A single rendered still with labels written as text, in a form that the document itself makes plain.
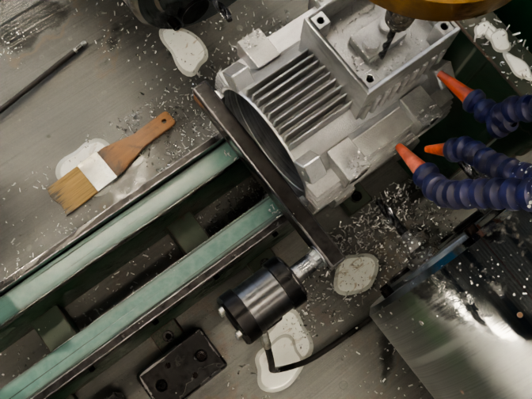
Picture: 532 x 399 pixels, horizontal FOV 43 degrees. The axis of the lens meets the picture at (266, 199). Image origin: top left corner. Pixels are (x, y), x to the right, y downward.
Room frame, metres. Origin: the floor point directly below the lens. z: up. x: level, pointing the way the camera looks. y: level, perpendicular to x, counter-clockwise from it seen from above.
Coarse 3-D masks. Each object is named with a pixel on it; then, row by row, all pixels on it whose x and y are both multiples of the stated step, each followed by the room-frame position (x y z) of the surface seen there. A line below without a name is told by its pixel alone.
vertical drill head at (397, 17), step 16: (384, 0) 0.27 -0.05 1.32; (400, 0) 0.27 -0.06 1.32; (416, 0) 0.27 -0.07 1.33; (432, 0) 0.27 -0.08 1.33; (448, 0) 0.27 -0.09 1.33; (464, 0) 0.28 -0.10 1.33; (480, 0) 0.28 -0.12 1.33; (496, 0) 0.29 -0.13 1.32; (400, 16) 0.29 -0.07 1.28; (416, 16) 0.27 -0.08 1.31; (432, 16) 0.27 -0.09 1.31; (448, 16) 0.27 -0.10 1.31; (464, 16) 0.28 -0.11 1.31; (384, 48) 0.30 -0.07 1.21
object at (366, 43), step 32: (352, 0) 0.39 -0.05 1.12; (320, 32) 0.34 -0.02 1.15; (352, 32) 0.36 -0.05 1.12; (384, 32) 0.36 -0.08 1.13; (416, 32) 0.38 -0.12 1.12; (448, 32) 0.37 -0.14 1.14; (320, 64) 0.33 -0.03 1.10; (352, 64) 0.33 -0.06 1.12; (384, 64) 0.33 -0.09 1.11; (416, 64) 0.33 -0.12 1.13; (352, 96) 0.29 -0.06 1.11; (384, 96) 0.31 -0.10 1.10
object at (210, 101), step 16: (208, 96) 0.30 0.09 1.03; (224, 96) 0.30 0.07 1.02; (208, 112) 0.28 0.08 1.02; (224, 112) 0.28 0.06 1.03; (224, 128) 0.26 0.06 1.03; (240, 128) 0.27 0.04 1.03; (240, 144) 0.25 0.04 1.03; (256, 144) 0.25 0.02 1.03; (256, 160) 0.23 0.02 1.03; (256, 176) 0.22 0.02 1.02; (272, 176) 0.22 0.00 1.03; (272, 192) 0.20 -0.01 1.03; (288, 192) 0.21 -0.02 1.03; (288, 208) 0.19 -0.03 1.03; (304, 208) 0.19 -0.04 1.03; (304, 224) 0.17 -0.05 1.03; (320, 224) 0.18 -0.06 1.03; (304, 240) 0.16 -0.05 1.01; (320, 240) 0.16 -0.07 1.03; (320, 256) 0.14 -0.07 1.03; (336, 256) 0.15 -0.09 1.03
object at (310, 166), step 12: (444, 60) 0.37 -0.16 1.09; (228, 72) 0.30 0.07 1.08; (240, 72) 0.30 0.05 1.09; (432, 72) 0.35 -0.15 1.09; (228, 84) 0.30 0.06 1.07; (240, 84) 0.29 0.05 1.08; (432, 84) 0.35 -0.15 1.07; (444, 84) 0.34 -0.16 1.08; (312, 156) 0.23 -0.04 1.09; (300, 168) 0.22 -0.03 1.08; (312, 168) 0.22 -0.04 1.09; (324, 168) 0.22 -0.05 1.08; (312, 180) 0.21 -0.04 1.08
